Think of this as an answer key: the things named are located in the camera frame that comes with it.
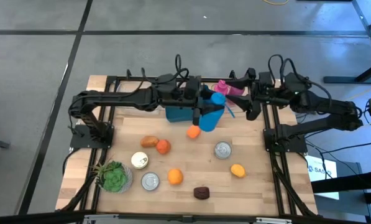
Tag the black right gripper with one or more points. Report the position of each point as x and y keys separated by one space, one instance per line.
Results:
x=272 y=93

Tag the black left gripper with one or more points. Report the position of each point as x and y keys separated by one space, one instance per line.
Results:
x=179 y=93

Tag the bright pink squeeze bottle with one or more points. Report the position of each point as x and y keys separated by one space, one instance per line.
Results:
x=221 y=86

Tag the blue squeeze bottle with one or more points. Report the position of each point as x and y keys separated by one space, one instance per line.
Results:
x=210 y=123

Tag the orange toy tangerine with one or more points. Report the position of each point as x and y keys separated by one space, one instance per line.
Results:
x=193 y=131

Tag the silver-lid can teal label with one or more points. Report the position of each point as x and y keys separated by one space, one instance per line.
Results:
x=223 y=150

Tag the reddish-orange toy persimmon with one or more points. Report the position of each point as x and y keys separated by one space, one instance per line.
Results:
x=163 y=147

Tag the brown toy potato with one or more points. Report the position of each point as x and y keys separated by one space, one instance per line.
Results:
x=149 y=141

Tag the yellow toy mango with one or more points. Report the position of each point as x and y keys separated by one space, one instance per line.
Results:
x=238 y=170

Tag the round smooth toy orange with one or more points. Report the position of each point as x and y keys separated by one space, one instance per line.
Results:
x=175 y=176

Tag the gold-lid tin can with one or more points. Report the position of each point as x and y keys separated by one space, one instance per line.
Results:
x=139 y=160

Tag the dark maroon toy food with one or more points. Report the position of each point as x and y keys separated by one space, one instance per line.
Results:
x=201 y=193

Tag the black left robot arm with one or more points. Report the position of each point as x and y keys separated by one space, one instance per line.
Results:
x=117 y=98

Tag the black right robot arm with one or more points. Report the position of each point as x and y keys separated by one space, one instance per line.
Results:
x=328 y=105

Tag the clear plastic container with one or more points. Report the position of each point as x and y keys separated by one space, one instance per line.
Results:
x=126 y=85
x=238 y=110

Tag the teal plastic bin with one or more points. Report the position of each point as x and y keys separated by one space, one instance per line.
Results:
x=179 y=114

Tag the white printed sign box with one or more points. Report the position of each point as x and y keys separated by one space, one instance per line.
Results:
x=312 y=161

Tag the silver-lid can blue fish label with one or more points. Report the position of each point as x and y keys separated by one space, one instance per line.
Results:
x=150 y=181

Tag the black desk stand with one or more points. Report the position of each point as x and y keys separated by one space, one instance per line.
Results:
x=353 y=79

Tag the green succulent in pot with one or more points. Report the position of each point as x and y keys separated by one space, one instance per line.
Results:
x=114 y=179

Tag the black metal beams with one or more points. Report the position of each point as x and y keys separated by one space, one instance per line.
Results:
x=343 y=183

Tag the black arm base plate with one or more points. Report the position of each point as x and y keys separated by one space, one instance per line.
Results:
x=298 y=148
x=79 y=141

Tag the black aluminium table frame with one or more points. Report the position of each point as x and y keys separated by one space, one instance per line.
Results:
x=278 y=193

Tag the silver frame bracket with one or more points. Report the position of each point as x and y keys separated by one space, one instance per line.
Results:
x=101 y=217
x=273 y=220

